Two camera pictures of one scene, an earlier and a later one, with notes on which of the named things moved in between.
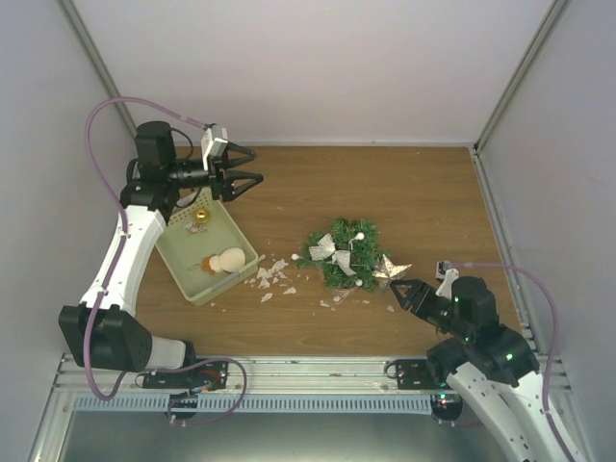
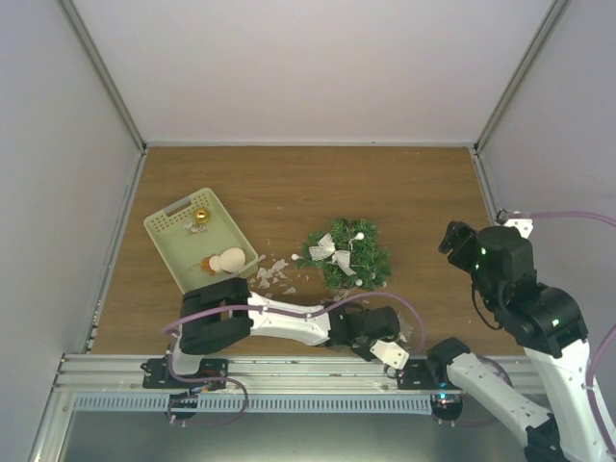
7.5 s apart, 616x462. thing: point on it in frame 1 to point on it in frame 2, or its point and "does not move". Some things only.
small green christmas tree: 347,252 does not move
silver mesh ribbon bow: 326,248 does not move
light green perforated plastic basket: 206,247 does not move
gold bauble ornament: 202,216 does not move
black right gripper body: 429,313 to 459,257
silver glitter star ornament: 389,272 to 405,329
